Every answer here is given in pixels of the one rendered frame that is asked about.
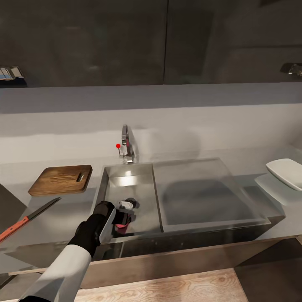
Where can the cabinet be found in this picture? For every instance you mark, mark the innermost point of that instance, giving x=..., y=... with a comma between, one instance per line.
x=79, y=43
x=233, y=41

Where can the cutting board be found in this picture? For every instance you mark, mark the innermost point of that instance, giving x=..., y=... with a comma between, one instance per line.
x=61, y=180

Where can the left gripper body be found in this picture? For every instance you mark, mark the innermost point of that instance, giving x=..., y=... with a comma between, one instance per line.
x=121, y=218

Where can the drop in sink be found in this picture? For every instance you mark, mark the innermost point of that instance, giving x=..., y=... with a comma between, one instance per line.
x=174, y=197

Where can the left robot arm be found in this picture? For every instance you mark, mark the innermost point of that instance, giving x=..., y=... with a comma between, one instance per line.
x=62, y=280

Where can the bowl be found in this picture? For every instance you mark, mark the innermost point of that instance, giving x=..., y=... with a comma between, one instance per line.
x=287, y=171

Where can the parer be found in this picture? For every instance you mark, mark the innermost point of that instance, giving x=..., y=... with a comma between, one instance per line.
x=25, y=219

